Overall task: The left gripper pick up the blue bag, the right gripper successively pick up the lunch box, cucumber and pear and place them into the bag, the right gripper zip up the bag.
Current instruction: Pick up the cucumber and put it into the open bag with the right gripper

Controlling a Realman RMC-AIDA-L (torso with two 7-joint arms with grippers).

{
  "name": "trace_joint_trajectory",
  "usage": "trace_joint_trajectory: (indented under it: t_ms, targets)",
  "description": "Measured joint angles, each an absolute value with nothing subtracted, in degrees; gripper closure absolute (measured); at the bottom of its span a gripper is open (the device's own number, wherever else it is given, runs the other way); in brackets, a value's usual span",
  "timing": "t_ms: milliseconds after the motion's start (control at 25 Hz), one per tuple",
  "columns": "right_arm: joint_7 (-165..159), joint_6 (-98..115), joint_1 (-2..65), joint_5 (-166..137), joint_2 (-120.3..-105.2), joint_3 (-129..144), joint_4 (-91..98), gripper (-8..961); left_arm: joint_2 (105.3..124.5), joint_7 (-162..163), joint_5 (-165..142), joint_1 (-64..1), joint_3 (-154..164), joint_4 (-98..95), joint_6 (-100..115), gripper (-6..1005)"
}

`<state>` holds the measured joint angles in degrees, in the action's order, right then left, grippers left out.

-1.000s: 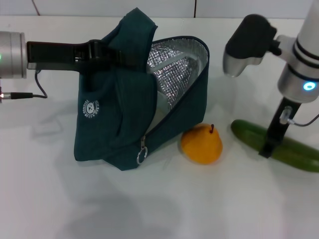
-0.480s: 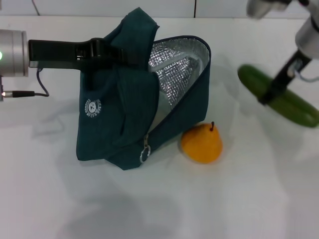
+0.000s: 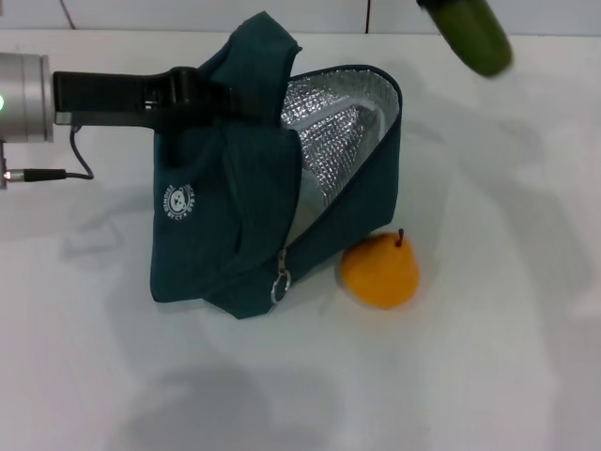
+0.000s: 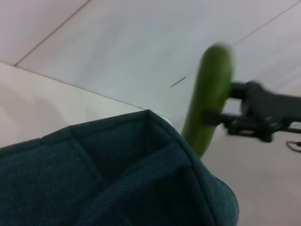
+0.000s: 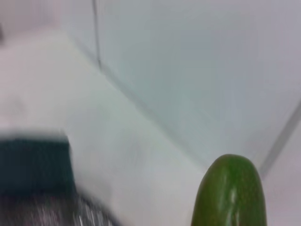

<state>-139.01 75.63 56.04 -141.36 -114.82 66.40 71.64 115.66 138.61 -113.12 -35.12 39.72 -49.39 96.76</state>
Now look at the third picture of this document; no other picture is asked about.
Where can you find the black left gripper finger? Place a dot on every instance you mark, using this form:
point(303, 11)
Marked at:
point(244, 105)

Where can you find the dark teal insulated lunch bag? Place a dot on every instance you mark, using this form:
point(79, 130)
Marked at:
point(225, 225)

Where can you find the yellow pear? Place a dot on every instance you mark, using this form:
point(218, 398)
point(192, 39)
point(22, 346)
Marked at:
point(380, 277)

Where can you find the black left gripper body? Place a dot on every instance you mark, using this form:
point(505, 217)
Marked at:
point(117, 98)

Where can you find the green cucumber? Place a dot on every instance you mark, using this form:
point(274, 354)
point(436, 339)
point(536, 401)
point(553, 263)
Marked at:
point(474, 37)

